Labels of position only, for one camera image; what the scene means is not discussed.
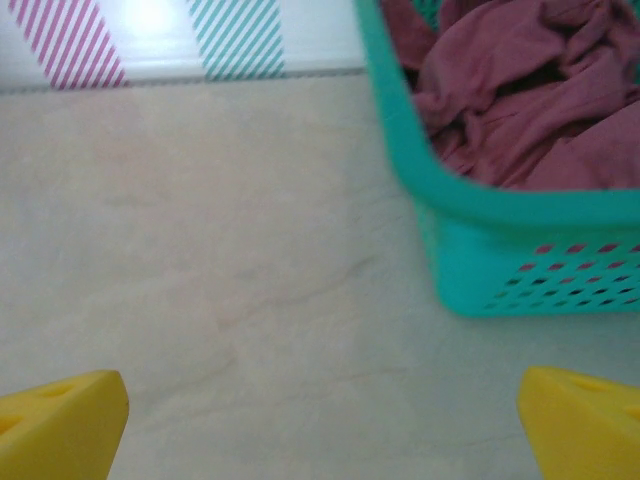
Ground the maroon t-shirt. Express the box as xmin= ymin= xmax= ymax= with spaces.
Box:
xmin=382 ymin=0 xmax=640 ymax=191

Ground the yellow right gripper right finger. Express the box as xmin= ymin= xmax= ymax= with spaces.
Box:
xmin=517 ymin=366 xmax=640 ymax=480

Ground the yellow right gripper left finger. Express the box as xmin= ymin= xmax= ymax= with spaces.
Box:
xmin=0 ymin=369 xmax=130 ymax=480

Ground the teal plastic basket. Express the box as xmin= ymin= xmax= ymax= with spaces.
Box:
xmin=352 ymin=0 xmax=640 ymax=319

